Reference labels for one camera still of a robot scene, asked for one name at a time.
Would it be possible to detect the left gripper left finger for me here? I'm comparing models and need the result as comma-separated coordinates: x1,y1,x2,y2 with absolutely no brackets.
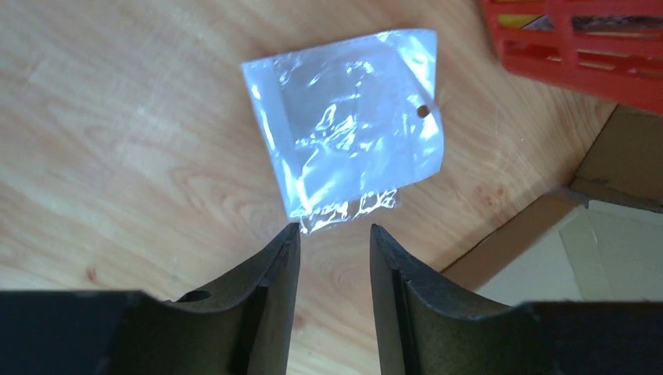
1,223,300,374

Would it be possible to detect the small cardboard sheet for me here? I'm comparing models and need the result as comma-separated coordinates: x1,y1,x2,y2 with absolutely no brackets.
444,106,662,305

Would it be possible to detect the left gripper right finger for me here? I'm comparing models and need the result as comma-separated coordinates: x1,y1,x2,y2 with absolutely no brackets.
370,224,662,374

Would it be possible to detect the clear plastic packet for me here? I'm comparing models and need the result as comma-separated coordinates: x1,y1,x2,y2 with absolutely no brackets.
242,28,445,234

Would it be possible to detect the red plastic shopping basket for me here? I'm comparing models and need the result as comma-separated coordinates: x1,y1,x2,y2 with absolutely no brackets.
481,1,662,114

